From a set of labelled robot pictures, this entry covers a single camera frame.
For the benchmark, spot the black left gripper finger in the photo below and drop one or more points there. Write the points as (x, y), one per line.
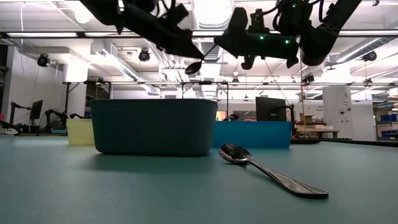
(191, 42)
(180, 49)

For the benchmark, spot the plain silver metal spoon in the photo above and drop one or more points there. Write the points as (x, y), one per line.
(233, 154)

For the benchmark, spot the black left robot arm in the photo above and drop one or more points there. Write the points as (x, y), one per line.
(99, 9)

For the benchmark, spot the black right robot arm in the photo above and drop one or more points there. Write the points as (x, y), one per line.
(323, 40)

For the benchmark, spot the black background robot arm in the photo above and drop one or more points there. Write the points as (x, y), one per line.
(12, 112)
(51, 116)

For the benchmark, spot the ceiling light strip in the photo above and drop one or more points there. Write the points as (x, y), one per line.
(40, 34)
(367, 32)
(109, 33)

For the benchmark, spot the black computer monitor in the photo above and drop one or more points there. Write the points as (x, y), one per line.
(270, 109)

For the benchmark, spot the cardboard box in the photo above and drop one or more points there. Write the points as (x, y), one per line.
(308, 119)

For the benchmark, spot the blue plastic bin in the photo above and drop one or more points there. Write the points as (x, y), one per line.
(248, 133)

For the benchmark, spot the wooden background table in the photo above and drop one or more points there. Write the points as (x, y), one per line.
(317, 131)

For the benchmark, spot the black overhead beam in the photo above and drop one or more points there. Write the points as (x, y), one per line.
(81, 34)

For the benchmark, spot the white pillar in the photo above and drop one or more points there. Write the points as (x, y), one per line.
(337, 124)

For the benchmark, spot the grey plastic bin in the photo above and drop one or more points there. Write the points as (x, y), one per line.
(155, 127)

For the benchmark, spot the shelf with blue boxes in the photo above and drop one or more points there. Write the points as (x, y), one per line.
(388, 118)

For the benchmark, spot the yellow-green plastic bin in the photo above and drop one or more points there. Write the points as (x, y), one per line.
(79, 132)

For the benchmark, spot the small black monitor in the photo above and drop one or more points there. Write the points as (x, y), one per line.
(36, 109)

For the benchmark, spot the green table mat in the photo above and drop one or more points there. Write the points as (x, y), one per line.
(93, 202)

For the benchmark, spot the black hanging camera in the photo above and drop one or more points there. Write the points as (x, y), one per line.
(369, 56)
(144, 56)
(43, 60)

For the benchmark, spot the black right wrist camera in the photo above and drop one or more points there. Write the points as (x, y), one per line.
(239, 21)

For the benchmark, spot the silver ventilation duct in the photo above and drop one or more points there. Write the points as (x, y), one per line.
(211, 12)

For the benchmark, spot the black metal table frame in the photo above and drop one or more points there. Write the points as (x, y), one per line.
(357, 142)

